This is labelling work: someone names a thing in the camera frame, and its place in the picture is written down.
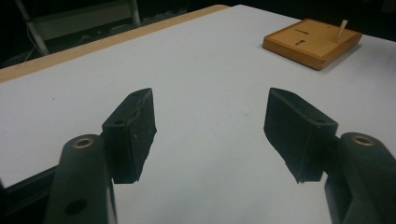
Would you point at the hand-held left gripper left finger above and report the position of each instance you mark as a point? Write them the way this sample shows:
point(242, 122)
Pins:
point(130, 137)

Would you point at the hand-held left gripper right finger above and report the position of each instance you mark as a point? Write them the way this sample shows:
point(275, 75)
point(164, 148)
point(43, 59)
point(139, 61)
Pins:
point(295, 137)

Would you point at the wooden photo frame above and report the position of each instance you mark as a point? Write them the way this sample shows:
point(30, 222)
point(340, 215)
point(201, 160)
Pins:
point(314, 51)

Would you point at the white metal stand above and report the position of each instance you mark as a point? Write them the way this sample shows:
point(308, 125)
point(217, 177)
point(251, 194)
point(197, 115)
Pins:
point(81, 21)

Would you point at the white paper sheet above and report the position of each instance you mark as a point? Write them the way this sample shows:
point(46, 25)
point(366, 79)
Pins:
point(205, 77)

